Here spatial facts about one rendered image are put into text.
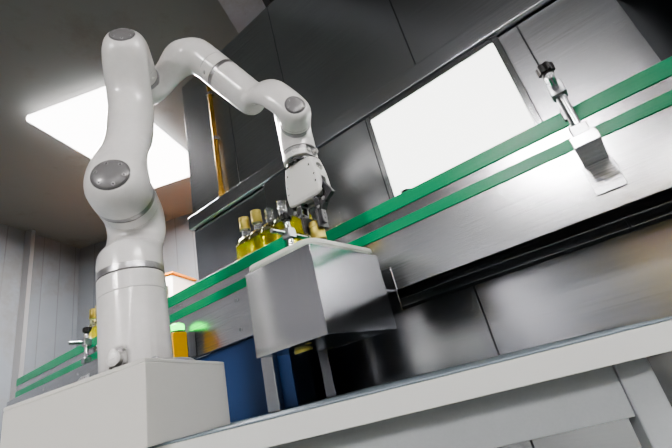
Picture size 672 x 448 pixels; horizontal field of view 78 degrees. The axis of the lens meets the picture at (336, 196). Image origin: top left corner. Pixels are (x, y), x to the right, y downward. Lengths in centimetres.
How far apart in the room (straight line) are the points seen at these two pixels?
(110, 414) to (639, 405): 68
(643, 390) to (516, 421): 15
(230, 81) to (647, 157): 88
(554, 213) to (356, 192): 61
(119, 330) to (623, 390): 75
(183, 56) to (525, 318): 104
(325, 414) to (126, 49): 88
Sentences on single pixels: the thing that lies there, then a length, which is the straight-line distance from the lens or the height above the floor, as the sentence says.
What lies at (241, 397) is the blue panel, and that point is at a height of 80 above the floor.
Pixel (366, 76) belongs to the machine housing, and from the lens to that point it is 142.
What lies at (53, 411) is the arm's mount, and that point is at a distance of 78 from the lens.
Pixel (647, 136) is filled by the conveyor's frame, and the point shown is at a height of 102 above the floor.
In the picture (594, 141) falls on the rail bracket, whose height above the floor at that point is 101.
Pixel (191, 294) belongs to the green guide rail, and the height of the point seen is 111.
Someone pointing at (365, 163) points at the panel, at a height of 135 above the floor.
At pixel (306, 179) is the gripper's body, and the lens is 94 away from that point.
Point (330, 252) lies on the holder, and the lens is 76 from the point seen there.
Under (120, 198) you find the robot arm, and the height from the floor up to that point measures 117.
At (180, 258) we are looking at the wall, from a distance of 469.
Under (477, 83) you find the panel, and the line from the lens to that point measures 119.
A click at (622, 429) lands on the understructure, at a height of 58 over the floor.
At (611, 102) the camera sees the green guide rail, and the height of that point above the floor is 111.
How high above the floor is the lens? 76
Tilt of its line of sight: 25 degrees up
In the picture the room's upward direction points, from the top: 14 degrees counter-clockwise
